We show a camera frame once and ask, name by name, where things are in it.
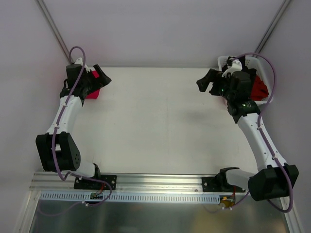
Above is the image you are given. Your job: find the pink t shirt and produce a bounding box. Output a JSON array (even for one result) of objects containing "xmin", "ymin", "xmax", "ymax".
[{"xmin": 86, "ymin": 70, "xmax": 100, "ymax": 100}]

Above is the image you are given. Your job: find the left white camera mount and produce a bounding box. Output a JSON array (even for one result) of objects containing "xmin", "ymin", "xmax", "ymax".
[{"xmin": 74, "ymin": 57, "xmax": 84, "ymax": 65}]

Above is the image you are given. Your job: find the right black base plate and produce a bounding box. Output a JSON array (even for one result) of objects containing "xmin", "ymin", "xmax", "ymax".
[{"xmin": 201, "ymin": 176, "xmax": 222, "ymax": 192}]

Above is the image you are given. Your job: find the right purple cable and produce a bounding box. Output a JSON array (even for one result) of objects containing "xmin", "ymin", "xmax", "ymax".
[{"xmin": 204, "ymin": 52, "xmax": 294, "ymax": 213}]

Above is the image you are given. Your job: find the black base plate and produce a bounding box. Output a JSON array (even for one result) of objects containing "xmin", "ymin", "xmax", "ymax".
[
  {"xmin": 201, "ymin": 176, "xmax": 222, "ymax": 192},
  {"xmin": 73, "ymin": 174, "xmax": 117, "ymax": 190}
]

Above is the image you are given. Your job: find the left aluminium frame post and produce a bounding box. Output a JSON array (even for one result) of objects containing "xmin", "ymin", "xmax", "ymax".
[{"xmin": 35, "ymin": 0, "xmax": 71, "ymax": 63}]

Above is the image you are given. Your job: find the aluminium frame post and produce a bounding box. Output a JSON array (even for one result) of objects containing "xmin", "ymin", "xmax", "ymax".
[
  {"xmin": 35, "ymin": 0, "xmax": 71, "ymax": 63},
  {"xmin": 254, "ymin": 0, "xmax": 293, "ymax": 53}
]

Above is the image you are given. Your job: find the red t shirt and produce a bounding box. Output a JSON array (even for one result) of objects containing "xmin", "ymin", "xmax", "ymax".
[{"xmin": 250, "ymin": 75, "xmax": 269, "ymax": 101}]

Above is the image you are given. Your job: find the right aluminium frame post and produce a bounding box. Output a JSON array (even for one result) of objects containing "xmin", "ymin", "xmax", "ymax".
[{"xmin": 254, "ymin": 0, "xmax": 293, "ymax": 53}]

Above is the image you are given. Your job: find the aluminium mounting rail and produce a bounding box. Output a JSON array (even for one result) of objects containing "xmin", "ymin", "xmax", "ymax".
[{"xmin": 29, "ymin": 171, "xmax": 253, "ymax": 195}]

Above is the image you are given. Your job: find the purple cable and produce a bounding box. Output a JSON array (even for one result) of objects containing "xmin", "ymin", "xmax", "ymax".
[
  {"xmin": 204, "ymin": 52, "xmax": 294, "ymax": 213},
  {"xmin": 36, "ymin": 46, "xmax": 113, "ymax": 217}
]

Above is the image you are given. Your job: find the white plastic basket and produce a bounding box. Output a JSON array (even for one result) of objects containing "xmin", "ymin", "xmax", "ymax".
[{"xmin": 217, "ymin": 55, "xmax": 274, "ymax": 107}]

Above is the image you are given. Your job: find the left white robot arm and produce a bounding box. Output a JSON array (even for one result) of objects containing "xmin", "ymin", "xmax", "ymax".
[{"xmin": 35, "ymin": 62, "xmax": 111, "ymax": 189}]

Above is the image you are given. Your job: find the white slotted cable duct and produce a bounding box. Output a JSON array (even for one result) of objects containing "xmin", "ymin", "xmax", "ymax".
[{"xmin": 40, "ymin": 191, "xmax": 220, "ymax": 204}]

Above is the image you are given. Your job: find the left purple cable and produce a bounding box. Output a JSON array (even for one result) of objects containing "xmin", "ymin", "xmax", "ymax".
[{"xmin": 36, "ymin": 46, "xmax": 113, "ymax": 217}]

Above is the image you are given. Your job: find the black t shirt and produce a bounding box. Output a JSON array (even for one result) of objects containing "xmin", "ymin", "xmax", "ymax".
[{"xmin": 221, "ymin": 56, "xmax": 257, "ymax": 81}]

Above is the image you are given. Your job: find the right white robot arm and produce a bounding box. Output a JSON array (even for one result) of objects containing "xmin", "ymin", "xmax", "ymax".
[{"xmin": 196, "ymin": 69, "xmax": 299, "ymax": 201}]

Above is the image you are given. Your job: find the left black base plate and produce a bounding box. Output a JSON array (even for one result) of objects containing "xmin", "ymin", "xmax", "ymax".
[{"xmin": 73, "ymin": 174, "xmax": 117, "ymax": 190}]

